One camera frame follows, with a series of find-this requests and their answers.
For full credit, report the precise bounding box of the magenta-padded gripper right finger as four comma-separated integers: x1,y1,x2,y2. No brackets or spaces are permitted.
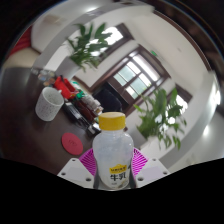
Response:
132,147,171,188

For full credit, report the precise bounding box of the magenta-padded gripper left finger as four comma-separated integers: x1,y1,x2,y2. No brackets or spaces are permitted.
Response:
57,148,98,189

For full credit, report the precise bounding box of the yellow-capped clear plastic bottle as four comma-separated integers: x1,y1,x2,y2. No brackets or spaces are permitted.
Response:
92,111,135,191

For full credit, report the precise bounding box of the flat round red coaster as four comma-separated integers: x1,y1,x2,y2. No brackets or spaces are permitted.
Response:
61,132,84,156

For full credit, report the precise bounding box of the green plant in white pot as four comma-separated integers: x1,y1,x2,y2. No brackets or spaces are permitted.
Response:
133,88,188,161
54,22,114,81

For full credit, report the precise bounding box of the flat black case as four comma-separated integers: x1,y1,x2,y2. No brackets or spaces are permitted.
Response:
63,101,90,129

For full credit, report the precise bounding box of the white speckled cup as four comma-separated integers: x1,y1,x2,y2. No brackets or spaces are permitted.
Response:
34,86,65,122

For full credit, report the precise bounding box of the brown-framed window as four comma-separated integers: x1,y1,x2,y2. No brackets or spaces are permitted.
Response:
166,84,193,116
96,22,134,61

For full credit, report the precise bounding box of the black office chair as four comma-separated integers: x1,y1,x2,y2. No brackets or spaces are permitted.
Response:
92,87,124,116

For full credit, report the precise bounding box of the brown wooden glazed door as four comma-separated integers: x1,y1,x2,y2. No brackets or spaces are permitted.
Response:
89,44,171,116

